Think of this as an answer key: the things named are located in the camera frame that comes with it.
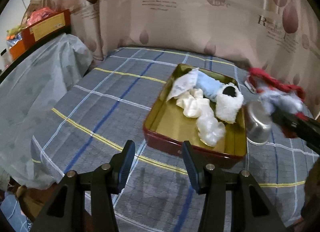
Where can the light blue towel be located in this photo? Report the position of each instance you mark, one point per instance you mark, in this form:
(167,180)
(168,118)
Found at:
(208,85)

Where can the red plastic bag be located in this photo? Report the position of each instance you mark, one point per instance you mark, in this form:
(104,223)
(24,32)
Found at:
(39,15)

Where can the white plastic bag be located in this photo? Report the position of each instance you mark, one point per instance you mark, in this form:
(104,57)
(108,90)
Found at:
(211,131)

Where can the red yellow cardboard box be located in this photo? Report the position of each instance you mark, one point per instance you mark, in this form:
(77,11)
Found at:
(39,31)

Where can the printed wet wipe packet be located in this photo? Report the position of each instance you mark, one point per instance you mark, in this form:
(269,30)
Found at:
(184,83)

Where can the translucent plastic cover sheet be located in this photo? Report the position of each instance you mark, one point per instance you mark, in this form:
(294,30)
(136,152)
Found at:
(27,94)

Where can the red gold tin tray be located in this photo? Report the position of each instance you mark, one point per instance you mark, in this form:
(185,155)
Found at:
(166,128)

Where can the red fabric pouch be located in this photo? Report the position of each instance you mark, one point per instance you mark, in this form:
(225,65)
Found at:
(276,95)

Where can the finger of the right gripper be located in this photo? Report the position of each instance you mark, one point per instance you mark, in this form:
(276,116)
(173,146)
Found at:
(298,126)

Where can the cream cloth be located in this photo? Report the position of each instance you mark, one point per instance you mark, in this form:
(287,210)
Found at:
(192,102)

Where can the white fluffy plush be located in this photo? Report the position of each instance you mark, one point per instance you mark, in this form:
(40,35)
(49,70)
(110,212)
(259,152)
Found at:
(229,100)

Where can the beige leaf print curtain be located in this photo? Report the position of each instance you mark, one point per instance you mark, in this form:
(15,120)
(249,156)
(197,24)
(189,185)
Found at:
(280,36)

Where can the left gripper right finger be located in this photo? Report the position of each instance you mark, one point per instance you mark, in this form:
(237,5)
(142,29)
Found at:
(251,209)

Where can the steel bowl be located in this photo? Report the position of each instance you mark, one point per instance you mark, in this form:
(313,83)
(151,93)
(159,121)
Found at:
(258,123)

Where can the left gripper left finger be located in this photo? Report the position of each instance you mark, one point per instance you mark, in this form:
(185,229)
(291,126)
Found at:
(65,210)

